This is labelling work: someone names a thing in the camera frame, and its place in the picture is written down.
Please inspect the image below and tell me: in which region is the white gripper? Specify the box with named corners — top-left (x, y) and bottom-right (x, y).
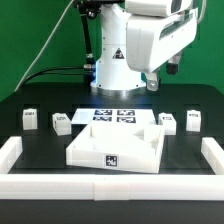
top-left (126, 9), bottom-right (197, 91)

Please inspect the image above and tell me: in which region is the white square tabletop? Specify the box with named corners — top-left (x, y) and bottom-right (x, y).
top-left (66, 121), bottom-right (165, 173)

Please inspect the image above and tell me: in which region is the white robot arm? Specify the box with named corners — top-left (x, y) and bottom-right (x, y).
top-left (91, 0), bottom-right (207, 97)

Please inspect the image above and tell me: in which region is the white sheet with tags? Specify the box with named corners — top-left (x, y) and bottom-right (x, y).
top-left (72, 108), bottom-right (156, 124)

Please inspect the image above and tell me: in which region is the white U-shaped obstacle fence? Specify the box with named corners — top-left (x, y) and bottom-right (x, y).
top-left (0, 136), bottom-right (224, 201)

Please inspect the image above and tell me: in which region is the black cable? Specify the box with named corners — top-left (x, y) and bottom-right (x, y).
top-left (20, 65), bottom-right (98, 88)

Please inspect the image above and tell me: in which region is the grey cable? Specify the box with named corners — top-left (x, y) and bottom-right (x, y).
top-left (13, 0), bottom-right (75, 93)

